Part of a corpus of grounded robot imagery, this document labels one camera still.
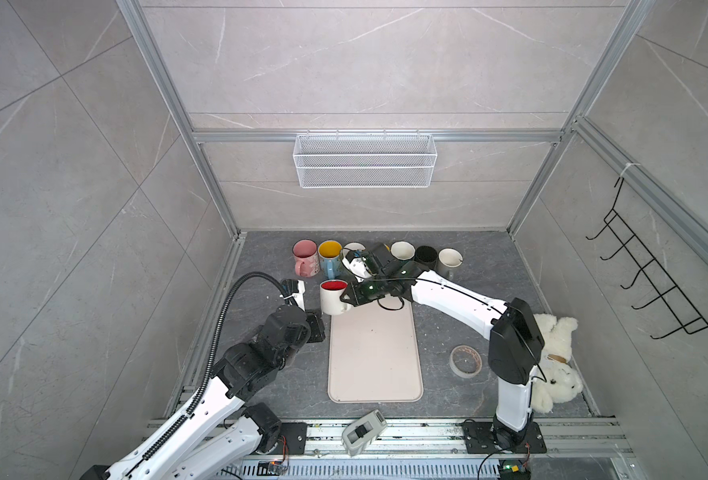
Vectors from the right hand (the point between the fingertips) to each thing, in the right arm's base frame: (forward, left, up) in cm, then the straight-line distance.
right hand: (343, 295), depth 83 cm
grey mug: (+18, -36, -8) cm, 42 cm away
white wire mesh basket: (+45, -8, +15) cm, 48 cm away
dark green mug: (+22, -20, -7) cm, 31 cm away
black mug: (+19, -28, -7) cm, 35 cm away
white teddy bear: (-22, -55, -9) cm, 60 cm away
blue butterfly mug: (+18, +5, -4) cm, 19 cm away
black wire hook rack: (-11, -71, +15) cm, 74 cm away
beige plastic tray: (-11, -8, -16) cm, 21 cm away
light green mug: (+22, -3, -3) cm, 22 cm away
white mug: (-1, +3, +1) cm, 4 cm away
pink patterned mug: (+17, +13, -5) cm, 22 cm away
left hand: (-8, +4, +9) cm, 13 cm away
